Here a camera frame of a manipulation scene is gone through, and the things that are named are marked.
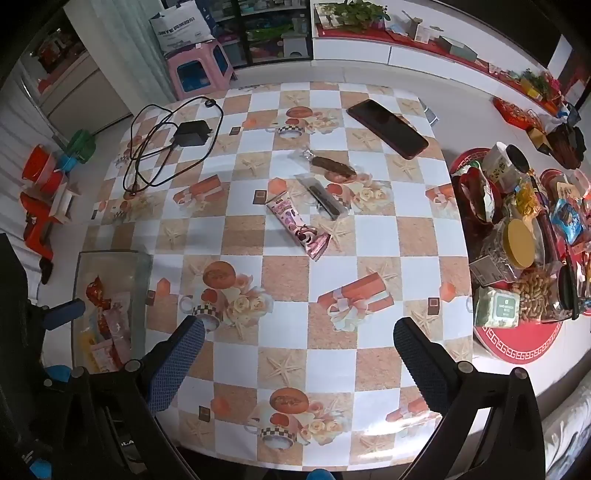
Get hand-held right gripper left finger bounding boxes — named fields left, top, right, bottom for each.
left=60, top=315, right=207, bottom=480

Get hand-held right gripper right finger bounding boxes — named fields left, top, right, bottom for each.
left=393, top=316, right=548, bottom=480

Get red twisted candy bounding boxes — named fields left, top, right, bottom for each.
left=85, top=276, right=114, bottom=311

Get yellow snack packet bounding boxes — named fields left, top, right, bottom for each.
left=78, top=329, right=100, bottom=366

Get pink white snack packet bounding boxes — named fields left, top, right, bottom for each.
left=103, top=306, right=133, bottom=365

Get grey-green rectangular tray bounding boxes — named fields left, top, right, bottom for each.
left=71, top=250, right=154, bottom=376

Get long pink patterned snack packet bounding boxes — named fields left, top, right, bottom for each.
left=266, top=194, right=332, bottom=262

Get dark snack bar clear wrapper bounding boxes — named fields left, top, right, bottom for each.
left=295, top=174, right=352, bottom=218

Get brown snack bar clear wrapper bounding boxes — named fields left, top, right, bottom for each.
left=289, top=147, right=359, bottom=182

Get red plastic tool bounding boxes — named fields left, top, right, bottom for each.
left=19, top=191, right=57, bottom=262

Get green wet wipes pack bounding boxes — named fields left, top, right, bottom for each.
left=473, top=285, right=522, bottom=330

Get red round tray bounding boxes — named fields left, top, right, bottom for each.
left=448, top=146, right=591, bottom=367

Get white open box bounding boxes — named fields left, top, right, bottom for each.
left=48, top=182, right=82, bottom=225

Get bag of peanuts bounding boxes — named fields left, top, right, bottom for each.
left=510, top=267, right=567, bottom=324

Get red tape rolls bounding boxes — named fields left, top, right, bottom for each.
left=20, top=143, right=68, bottom=186

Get white sofa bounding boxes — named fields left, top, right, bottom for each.
left=540, top=383, right=591, bottom=480

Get clear jar yellow lid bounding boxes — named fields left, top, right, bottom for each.
left=477, top=216, right=540, bottom=284

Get green tape roll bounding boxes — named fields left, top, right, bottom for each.
left=66, top=128, right=98, bottom=165

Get blue snack bag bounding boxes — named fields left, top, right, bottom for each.
left=551, top=200, right=590, bottom=243

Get white jar black lid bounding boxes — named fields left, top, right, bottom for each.
left=481, top=141, right=532, bottom=195

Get black charger adapter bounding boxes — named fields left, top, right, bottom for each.
left=171, top=120, right=214, bottom=149

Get brown basket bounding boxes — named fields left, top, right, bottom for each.
left=547, top=122, right=587, bottom=169

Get red gift box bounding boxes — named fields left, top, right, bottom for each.
left=492, top=96, right=544, bottom=130

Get pink plastic stool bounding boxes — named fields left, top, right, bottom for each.
left=165, top=40, right=238, bottom=100

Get white shopping bag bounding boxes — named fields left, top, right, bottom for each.
left=148, top=3, right=217, bottom=54

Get white low cabinet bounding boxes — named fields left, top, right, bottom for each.
left=311, top=27, right=562, bottom=117

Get grey box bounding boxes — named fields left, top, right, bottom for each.
left=436, top=35, right=479, bottom=64

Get dark glass display cabinet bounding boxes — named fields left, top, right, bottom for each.
left=217, top=0, right=315, bottom=70

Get green potted plant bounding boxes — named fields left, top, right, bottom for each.
left=318, top=0, right=393, bottom=29

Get black charger cable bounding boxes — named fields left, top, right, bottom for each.
left=122, top=96, right=223, bottom=197

